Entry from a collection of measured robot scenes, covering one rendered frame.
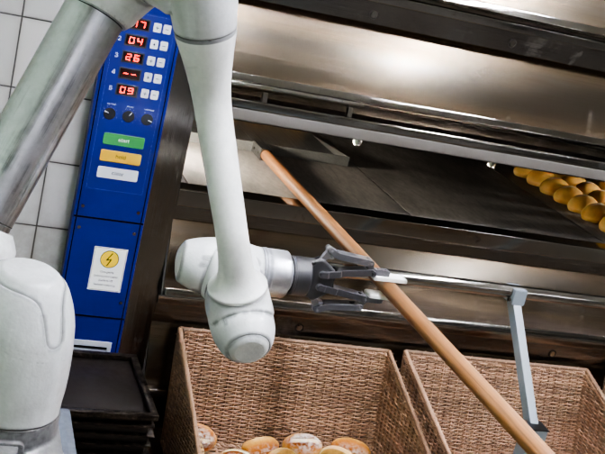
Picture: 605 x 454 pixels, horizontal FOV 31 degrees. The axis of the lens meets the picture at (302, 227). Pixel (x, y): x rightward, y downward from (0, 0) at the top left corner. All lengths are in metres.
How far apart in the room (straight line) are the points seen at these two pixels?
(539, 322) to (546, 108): 0.58
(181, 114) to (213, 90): 0.69
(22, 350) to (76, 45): 0.49
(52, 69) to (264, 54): 0.81
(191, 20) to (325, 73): 0.85
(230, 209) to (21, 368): 0.43
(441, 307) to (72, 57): 1.37
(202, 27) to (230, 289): 0.43
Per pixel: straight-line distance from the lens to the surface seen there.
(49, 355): 1.59
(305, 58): 2.48
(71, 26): 1.76
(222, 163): 1.78
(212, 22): 1.69
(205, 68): 1.74
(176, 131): 2.46
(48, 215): 2.48
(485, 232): 2.79
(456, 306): 2.82
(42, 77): 1.75
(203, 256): 1.94
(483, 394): 1.73
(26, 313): 1.56
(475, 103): 2.65
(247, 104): 2.32
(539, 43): 2.71
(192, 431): 2.36
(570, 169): 2.66
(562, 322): 2.98
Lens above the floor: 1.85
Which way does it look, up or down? 16 degrees down
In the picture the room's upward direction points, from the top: 14 degrees clockwise
